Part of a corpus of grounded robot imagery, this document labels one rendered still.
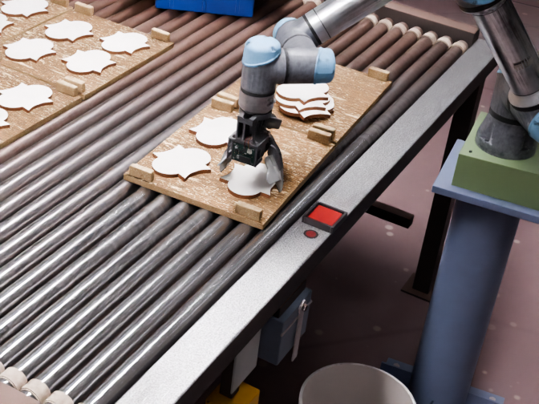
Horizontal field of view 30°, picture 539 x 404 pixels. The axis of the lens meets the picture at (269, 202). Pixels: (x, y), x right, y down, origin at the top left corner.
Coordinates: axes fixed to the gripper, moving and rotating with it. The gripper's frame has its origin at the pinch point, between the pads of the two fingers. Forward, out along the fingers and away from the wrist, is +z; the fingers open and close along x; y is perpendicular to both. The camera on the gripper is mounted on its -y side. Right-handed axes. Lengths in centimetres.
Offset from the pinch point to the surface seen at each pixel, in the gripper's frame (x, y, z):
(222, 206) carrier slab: -1.0, 12.2, 0.4
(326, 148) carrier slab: 8.5, -24.3, 0.9
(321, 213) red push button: 18.0, 1.4, 1.2
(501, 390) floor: 63, -71, 95
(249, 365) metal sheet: 19.4, 36.5, 17.7
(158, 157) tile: -21.8, 4.4, -0.6
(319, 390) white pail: 21, -11, 64
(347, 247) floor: -8, -115, 96
